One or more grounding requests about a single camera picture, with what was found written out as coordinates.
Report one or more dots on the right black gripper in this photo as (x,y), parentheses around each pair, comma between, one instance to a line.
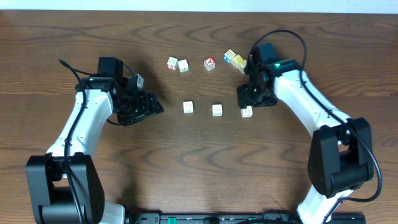
(245,98)

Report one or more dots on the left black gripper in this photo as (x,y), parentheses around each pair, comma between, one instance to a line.
(149,106)

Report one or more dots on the green Z white block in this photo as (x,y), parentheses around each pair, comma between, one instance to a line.
(188,107)

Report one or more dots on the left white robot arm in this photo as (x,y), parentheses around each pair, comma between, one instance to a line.
(64,185)

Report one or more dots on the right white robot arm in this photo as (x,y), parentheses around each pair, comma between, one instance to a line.
(339,160)

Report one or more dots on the yellow wooden block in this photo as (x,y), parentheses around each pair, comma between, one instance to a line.
(242,66)
(236,60)

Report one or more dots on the white block red side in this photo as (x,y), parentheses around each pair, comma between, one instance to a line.
(172,63)

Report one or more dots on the blue edged white block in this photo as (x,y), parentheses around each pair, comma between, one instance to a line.
(228,56)

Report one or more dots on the white wooden block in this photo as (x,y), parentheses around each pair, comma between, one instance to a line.
(183,65)

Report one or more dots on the red letter A block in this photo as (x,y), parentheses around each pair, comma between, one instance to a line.
(209,63)

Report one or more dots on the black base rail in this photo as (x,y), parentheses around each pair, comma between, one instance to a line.
(271,217)

